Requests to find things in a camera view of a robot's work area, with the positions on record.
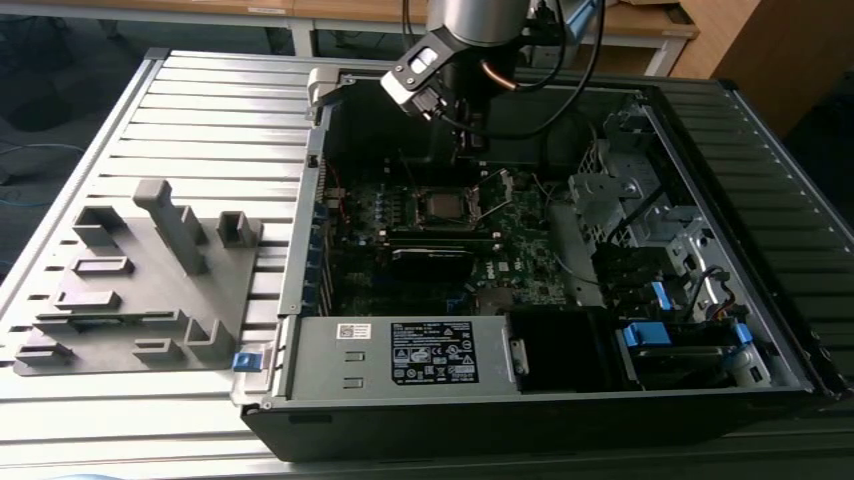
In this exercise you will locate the metal locking lever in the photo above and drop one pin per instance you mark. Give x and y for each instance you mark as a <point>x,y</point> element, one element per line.
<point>497,207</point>
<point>407,170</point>

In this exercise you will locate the silver CPU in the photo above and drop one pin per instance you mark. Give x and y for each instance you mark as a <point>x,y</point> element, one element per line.
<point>447,207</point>

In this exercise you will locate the CPU socket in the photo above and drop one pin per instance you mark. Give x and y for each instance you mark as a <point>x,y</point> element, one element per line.
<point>420,220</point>

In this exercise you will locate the silver metal drive cage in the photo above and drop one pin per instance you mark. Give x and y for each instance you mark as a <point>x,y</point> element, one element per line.
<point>600,187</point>

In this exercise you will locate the green motherboard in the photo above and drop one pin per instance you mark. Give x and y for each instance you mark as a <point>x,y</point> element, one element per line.
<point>527,250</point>

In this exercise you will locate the black graphics card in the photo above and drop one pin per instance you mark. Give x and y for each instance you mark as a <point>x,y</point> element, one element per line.
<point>433,267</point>

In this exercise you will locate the blue plastic clip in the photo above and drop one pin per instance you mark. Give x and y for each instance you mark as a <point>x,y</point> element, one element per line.
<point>742,334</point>
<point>660,296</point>

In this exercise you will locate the wooden cabinet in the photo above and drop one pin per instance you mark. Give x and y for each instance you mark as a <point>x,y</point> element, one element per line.
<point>787,50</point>

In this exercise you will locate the black plastic air shroud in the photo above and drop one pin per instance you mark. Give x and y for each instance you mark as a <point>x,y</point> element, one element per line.
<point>560,350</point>

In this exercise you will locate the hard disk blue carrier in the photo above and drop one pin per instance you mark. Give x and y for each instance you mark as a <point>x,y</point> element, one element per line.
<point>643,334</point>

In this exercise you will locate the grey power supply unit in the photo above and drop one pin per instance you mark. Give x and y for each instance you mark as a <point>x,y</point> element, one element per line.
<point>320,360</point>

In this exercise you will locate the grey parts rack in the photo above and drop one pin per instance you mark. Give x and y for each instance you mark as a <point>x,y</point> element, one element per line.
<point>167,300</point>

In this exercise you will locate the blue case latch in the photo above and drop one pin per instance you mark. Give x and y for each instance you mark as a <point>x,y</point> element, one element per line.
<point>247,362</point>

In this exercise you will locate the black PC case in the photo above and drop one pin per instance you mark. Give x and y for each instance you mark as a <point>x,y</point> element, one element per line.
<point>467,430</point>

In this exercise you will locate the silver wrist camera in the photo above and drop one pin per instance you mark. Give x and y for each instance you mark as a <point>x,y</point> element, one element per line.
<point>416,75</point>

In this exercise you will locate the wooden desk white frame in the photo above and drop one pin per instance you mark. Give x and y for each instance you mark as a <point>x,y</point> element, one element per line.
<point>640,27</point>

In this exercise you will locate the black disk bay bracket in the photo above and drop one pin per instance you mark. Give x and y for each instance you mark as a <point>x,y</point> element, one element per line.
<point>627,267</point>

